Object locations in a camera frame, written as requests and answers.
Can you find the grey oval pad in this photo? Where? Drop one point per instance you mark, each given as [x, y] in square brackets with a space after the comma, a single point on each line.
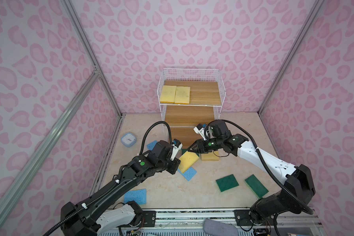
[216, 228]

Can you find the yellow sponge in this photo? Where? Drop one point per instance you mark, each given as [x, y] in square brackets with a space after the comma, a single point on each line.
[168, 94]
[209, 157]
[187, 160]
[182, 95]

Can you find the green sponge front right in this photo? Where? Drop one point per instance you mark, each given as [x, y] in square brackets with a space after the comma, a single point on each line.
[256, 186]

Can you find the blue sponge near clock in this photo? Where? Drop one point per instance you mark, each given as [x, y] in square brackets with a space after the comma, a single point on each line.
[151, 145]

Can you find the white wire wooden shelf rack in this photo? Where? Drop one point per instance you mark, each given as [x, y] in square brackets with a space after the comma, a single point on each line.
[206, 98]

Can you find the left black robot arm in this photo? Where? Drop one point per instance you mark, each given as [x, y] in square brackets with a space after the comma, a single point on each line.
[81, 219]

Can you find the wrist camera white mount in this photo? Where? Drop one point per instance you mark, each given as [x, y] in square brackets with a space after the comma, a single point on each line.
[200, 129]
[177, 145]

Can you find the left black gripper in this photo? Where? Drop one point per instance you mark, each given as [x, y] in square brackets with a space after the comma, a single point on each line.
[173, 164]

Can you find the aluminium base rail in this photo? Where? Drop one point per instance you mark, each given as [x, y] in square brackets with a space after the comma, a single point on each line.
[194, 222]

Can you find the left diagonal aluminium frame bar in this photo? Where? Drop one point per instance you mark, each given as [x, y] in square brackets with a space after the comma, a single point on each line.
[14, 193]

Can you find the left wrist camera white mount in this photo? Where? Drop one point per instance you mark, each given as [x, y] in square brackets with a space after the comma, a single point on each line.
[177, 145]

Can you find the blue sponge front left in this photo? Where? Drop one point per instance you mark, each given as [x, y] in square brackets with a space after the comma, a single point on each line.
[139, 196]

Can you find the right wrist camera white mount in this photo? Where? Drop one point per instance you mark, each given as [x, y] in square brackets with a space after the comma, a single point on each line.
[200, 129]

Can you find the light blue square clock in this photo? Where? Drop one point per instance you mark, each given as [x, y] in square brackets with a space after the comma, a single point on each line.
[128, 139]

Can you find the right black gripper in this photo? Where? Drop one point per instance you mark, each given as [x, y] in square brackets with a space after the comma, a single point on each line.
[198, 146]

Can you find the blue sponge centre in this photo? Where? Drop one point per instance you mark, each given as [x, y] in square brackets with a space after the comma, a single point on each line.
[189, 173]

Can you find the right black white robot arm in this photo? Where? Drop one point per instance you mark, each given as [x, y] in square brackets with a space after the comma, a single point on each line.
[295, 182]

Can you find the green sponge front centre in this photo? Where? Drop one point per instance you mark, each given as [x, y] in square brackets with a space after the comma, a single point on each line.
[227, 182]

